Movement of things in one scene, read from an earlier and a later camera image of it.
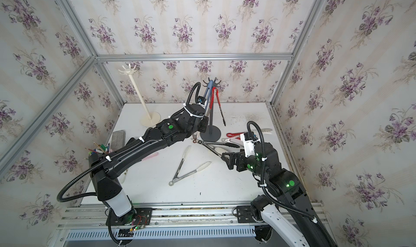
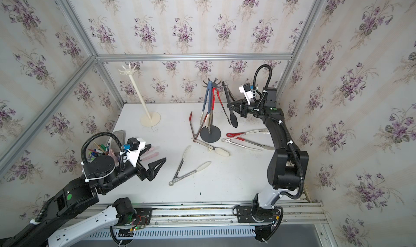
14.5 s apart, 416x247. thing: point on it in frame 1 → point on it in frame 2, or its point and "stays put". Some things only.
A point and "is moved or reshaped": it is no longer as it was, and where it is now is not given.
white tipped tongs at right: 264,131 stays put
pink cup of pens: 101,149 stays put
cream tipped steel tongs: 176,178 stays put
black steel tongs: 206,144 → 231,98
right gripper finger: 235,158 → 240,106
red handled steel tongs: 212,101 is moved or reshaped
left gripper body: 202,126 → 125,172
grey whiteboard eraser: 118,140 stays put
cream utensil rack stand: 150,119 stays put
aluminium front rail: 164,215 stays put
